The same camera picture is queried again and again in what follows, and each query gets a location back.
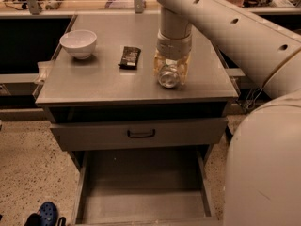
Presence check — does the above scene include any white ceramic bowl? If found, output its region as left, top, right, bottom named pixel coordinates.
left=59, top=29, right=97, bottom=59

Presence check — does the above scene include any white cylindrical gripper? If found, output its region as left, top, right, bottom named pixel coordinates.
left=153, top=31, right=192, bottom=85

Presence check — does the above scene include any crushed 7up can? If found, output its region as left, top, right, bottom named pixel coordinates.
left=157, top=59, right=182, bottom=89

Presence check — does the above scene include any grey drawer cabinet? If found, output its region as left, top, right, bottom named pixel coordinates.
left=32, top=12, right=241, bottom=226

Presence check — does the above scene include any blue croc shoe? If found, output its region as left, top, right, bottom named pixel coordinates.
left=38, top=202, right=58, bottom=226

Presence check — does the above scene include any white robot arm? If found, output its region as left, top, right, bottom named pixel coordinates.
left=157, top=0, right=301, bottom=226

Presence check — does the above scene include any open middle drawer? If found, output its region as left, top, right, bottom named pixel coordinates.
left=71, top=147, right=222, bottom=226

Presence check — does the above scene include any dark snack bar wrapper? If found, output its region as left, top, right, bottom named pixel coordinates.
left=119, top=46, right=141, bottom=70

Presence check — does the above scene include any closed top drawer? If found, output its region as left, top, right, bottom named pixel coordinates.
left=51, top=118, right=228, bottom=151

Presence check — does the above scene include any black drawer handle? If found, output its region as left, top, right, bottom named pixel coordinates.
left=127, top=129, right=156, bottom=139

